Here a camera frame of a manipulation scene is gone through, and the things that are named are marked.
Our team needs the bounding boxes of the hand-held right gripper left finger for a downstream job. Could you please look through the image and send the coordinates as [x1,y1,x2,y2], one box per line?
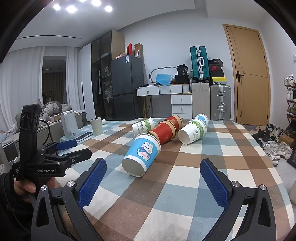
[31,158,108,241]

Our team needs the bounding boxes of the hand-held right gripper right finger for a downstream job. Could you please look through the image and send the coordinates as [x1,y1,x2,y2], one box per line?
[200,159,278,241]

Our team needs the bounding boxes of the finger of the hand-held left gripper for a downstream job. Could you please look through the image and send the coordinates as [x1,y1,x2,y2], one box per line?
[47,139,78,154]
[44,149,93,166]

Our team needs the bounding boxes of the blue bunny paper cup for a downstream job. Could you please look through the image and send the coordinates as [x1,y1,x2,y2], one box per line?
[190,113,210,128]
[122,134,161,177]

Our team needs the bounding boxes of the person's left forearm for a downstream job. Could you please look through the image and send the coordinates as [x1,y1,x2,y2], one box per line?
[0,171,35,234]

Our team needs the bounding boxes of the white green paper cup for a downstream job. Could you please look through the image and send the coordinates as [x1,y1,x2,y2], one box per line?
[178,120,207,145]
[132,117,155,137]

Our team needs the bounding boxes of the red paper cup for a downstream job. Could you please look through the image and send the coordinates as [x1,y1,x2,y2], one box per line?
[161,115,183,131]
[147,122,177,145]

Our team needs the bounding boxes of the person's left hand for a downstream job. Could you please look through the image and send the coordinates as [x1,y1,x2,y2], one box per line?
[13,178,56,195]

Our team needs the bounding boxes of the smartphone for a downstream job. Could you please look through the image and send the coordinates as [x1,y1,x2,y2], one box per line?
[75,132,93,141]

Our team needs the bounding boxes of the white electric kettle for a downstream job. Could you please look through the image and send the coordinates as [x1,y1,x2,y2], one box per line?
[60,110,78,140]

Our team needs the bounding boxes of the cream tumbler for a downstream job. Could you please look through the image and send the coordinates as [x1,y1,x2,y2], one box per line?
[90,117,103,135]

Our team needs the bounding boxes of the grey clothes pile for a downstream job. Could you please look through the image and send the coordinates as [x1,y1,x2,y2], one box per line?
[32,98,73,121]

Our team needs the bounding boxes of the checkered tablecloth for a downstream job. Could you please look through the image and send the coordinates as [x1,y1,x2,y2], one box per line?
[60,118,294,241]

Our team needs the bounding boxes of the white curtain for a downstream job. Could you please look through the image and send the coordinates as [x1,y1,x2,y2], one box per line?
[66,46,85,111]
[0,46,45,131]

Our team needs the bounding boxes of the pile of shoes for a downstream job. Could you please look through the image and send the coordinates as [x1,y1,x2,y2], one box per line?
[251,124,295,166]

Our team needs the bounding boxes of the dark glass door cabinet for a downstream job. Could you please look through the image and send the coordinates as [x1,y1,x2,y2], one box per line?
[91,30,125,121]

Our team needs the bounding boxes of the silver suitcase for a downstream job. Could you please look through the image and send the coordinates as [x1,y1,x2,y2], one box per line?
[210,84,232,121]

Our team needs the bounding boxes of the beige suitcase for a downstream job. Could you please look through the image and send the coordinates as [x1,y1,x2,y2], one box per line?
[191,82,211,121]

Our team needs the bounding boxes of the dark grey refrigerator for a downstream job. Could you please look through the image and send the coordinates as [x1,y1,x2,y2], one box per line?
[111,54,145,119]

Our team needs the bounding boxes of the white drawer desk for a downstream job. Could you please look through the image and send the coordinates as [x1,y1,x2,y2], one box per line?
[136,84,193,120]

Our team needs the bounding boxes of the shoe rack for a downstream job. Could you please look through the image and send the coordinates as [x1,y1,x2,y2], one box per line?
[284,73,296,140]

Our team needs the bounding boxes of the stack of shoe boxes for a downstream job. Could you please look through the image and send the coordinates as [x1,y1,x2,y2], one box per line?
[207,59,227,85]

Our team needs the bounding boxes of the wooden door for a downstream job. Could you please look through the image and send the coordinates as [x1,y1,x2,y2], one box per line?
[222,24,271,127]

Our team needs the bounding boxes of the black bag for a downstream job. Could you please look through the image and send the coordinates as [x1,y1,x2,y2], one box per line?
[174,64,191,84]

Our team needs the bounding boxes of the blue plastic bag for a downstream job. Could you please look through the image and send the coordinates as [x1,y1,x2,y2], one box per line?
[155,73,174,87]

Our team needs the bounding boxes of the green suitcase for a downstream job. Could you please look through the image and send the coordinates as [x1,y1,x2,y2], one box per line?
[190,45,210,82]

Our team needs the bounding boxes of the ceiling lamp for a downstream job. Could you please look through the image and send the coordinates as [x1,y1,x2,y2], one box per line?
[52,0,114,14]

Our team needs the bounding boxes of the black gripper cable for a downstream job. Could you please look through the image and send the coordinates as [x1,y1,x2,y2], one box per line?
[38,119,51,149]

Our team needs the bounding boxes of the chrome tube frame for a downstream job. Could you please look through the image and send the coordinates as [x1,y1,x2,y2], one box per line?
[149,66,178,84]

